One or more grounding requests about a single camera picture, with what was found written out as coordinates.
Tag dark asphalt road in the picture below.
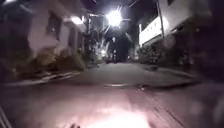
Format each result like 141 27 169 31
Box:
0 62 224 128

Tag street lamp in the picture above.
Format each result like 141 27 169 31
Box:
105 9 124 28

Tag bushes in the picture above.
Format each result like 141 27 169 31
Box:
13 51 86 79

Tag pale kerb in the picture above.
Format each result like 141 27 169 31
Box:
2 70 82 88

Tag robot's own part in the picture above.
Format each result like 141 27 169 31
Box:
69 123 82 128

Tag pale building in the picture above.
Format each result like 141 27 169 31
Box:
0 0 88 69

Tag white building with balcony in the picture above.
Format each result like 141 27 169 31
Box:
137 0 214 48

